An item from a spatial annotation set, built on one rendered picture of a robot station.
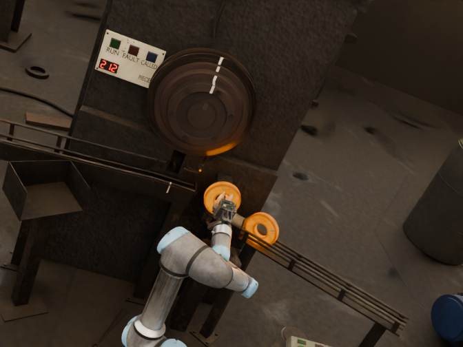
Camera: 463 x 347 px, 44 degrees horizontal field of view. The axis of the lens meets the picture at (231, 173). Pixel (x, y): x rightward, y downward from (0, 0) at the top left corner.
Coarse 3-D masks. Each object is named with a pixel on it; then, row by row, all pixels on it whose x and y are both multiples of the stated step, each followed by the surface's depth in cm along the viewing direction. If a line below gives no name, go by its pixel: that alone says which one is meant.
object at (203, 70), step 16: (192, 64) 227; (208, 64) 228; (176, 80) 229; (192, 80) 229; (224, 80) 229; (160, 96) 234; (240, 96) 235; (160, 112) 237; (240, 112) 237; (160, 128) 241; (240, 128) 243; (176, 144) 245; (224, 144) 246
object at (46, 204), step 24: (24, 168) 229; (48, 168) 236; (72, 168) 239; (24, 192) 212; (48, 192) 236; (72, 192) 239; (24, 216) 219; (48, 216) 234; (24, 264) 246; (0, 288) 261; (24, 288) 252; (0, 312) 250; (24, 312) 255
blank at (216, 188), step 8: (216, 184) 237; (224, 184) 236; (232, 184) 239; (208, 192) 237; (216, 192) 237; (232, 192) 238; (208, 200) 239; (232, 200) 240; (240, 200) 240; (208, 208) 241
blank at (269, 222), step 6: (252, 216) 255; (258, 216) 253; (264, 216) 252; (270, 216) 252; (246, 222) 257; (252, 222) 255; (258, 222) 254; (264, 222) 252; (270, 222) 251; (276, 222) 252; (246, 228) 258; (252, 228) 256; (270, 228) 251; (276, 228) 251; (258, 234) 258; (270, 234) 252; (276, 234) 251; (258, 240) 256; (270, 240) 253
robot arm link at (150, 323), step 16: (176, 240) 184; (192, 240) 184; (176, 256) 183; (192, 256) 181; (160, 272) 191; (176, 272) 186; (160, 288) 191; (176, 288) 192; (160, 304) 193; (144, 320) 198; (160, 320) 197; (128, 336) 202; (144, 336) 198; (160, 336) 200
